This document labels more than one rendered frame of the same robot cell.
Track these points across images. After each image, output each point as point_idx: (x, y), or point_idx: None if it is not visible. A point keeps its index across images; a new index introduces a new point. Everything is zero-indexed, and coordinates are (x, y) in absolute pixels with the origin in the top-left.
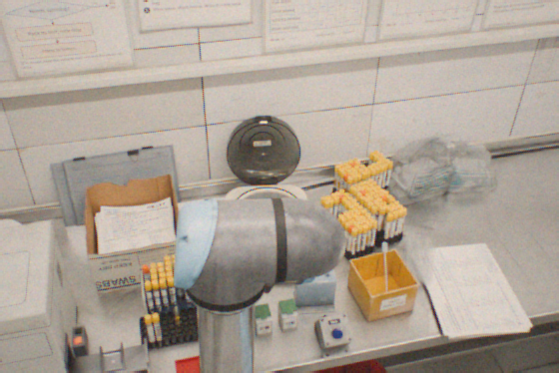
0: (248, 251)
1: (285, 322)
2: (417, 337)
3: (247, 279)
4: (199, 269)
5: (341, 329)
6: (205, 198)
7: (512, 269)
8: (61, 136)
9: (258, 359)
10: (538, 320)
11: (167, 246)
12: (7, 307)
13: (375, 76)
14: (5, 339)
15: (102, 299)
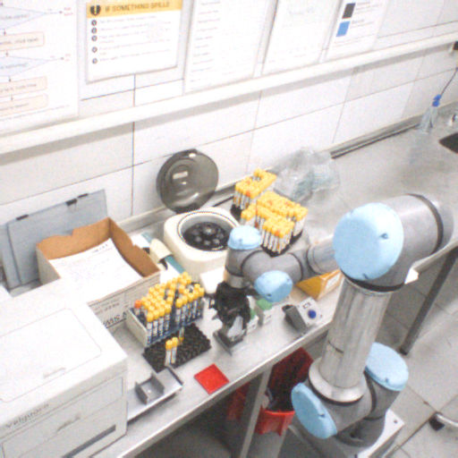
0: (422, 236)
1: (266, 318)
2: None
3: (415, 259)
4: (396, 258)
5: (313, 309)
6: (129, 235)
7: None
8: (4, 197)
9: (257, 352)
10: (414, 270)
11: (148, 279)
12: (89, 362)
13: (258, 106)
14: (89, 394)
15: None
